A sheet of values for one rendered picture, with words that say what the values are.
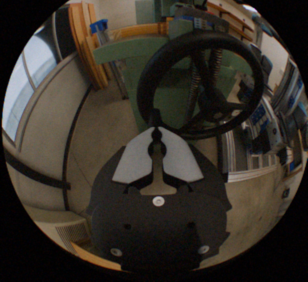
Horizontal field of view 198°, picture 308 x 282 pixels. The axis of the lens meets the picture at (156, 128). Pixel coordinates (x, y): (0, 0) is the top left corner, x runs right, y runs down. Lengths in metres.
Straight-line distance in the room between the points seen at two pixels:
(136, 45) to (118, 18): 2.63
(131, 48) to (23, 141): 1.11
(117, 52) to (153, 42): 0.11
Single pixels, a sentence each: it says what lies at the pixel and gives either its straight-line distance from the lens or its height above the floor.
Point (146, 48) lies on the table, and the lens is 0.31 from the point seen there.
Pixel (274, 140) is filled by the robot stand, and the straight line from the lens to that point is 0.62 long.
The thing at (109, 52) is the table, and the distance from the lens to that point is 0.33.
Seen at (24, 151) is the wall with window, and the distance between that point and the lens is 1.15.
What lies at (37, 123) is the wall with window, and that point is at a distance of 1.22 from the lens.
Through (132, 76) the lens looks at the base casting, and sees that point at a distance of 0.35.
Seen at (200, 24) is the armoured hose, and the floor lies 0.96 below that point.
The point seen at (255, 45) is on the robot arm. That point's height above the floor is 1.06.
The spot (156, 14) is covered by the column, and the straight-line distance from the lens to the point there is 0.65.
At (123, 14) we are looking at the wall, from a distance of 2.91.
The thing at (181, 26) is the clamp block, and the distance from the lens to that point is 0.21.
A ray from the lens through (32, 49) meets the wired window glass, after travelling 1.50.
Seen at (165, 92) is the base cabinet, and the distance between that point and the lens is 0.39.
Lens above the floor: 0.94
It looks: 59 degrees down
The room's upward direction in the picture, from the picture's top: 2 degrees counter-clockwise
